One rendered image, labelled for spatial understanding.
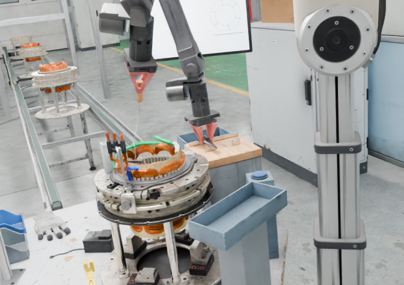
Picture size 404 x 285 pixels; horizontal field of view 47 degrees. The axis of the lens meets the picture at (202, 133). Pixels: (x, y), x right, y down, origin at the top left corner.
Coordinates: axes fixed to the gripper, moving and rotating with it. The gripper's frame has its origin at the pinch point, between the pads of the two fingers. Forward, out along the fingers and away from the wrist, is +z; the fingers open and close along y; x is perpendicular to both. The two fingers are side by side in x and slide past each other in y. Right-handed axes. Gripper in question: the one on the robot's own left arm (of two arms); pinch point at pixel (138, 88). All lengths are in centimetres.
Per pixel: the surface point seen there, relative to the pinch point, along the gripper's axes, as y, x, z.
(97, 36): -247, 24, 99
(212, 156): 1.3, 23.9, 25.2
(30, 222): -31, -32, 75
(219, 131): -24, 37, 36
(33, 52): -387, -24, 180
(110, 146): 10.7, -9.0, 10.0
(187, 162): 9.4, 12.6, 19.4
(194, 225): 36.5, 5.4, 14.8
